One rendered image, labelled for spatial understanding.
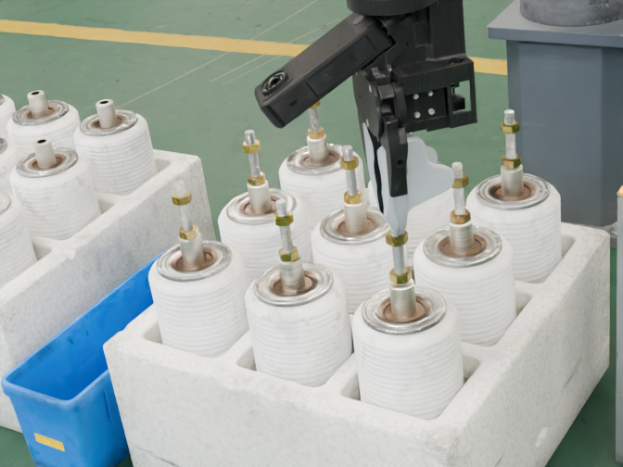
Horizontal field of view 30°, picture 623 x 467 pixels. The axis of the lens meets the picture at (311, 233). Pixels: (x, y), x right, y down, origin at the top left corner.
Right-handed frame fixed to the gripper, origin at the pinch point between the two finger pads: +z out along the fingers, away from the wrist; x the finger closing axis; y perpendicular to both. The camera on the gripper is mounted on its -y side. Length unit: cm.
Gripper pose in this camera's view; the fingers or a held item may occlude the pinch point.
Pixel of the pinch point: (387, 218)
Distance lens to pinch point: 98.5
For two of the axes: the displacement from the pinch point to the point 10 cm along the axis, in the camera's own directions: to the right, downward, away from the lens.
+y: 9.6, -2.2, 1.6
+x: -2.4, -4.5, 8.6
